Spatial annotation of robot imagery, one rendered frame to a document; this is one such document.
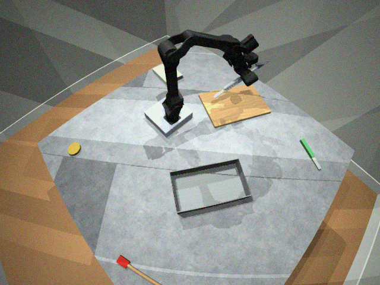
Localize yellow flat disc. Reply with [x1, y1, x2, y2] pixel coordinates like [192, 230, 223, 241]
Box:
[68, 142, 81, 155]

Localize light wooden board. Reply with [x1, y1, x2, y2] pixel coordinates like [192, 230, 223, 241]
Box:
[199, 84, 271, 128]

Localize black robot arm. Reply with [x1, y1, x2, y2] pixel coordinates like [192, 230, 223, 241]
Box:
[157, 30, 259, 125]

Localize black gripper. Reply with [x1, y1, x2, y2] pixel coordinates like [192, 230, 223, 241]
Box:
[228, 58, 258, 87]

